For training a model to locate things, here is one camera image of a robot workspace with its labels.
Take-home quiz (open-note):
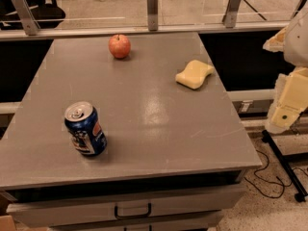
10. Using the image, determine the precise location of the black cable on floor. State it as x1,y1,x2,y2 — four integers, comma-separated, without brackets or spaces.
244,149,308,200

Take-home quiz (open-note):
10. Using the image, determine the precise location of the blue pepsi soda can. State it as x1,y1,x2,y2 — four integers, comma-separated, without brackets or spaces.
64,101,107,156

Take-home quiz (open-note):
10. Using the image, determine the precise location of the metal bracket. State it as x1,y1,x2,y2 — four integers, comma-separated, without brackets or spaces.
146,0,158,31
11,0,40,36
222,0,242,28

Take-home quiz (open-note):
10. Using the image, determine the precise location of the red apple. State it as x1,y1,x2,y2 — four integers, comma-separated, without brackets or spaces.
109,34,131,59

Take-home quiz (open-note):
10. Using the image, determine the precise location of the grey drawer with black handle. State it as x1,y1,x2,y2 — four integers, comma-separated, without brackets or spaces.
7,183,244,227

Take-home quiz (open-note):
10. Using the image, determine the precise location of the yellow sponge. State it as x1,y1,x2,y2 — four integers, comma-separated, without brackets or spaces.
175,60,215,90

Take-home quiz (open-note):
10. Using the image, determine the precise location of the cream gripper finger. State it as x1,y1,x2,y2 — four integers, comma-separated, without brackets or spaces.
263,27,287,52
265,67,308,134

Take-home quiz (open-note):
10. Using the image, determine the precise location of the black office chair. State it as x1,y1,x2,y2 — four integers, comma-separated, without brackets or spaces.
0,0,65,30

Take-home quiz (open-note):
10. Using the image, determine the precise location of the left metal bracket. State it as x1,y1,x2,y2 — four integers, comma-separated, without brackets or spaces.
11,0,40,36

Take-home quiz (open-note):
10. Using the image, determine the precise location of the right metal bracket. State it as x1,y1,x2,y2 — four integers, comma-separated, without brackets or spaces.
222,0,242,28

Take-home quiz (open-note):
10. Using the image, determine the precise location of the black floor stand bar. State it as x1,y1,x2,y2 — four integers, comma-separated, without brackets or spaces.
262,130,308,202

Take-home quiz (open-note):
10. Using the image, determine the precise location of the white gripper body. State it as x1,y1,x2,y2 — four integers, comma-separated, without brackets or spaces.
284,8,308,67

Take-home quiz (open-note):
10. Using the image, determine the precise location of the grey horizontal rail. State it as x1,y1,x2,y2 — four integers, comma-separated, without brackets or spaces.
0,21,289,41

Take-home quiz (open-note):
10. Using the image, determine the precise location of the middle metal bracket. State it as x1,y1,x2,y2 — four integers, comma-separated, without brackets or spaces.
146,0,158,31

